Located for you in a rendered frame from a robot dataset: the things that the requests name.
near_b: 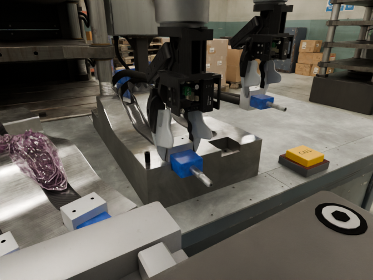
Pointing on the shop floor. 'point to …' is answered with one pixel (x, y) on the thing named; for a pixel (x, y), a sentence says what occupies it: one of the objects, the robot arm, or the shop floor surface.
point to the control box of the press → (132, 28)
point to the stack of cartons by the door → (311, 58)
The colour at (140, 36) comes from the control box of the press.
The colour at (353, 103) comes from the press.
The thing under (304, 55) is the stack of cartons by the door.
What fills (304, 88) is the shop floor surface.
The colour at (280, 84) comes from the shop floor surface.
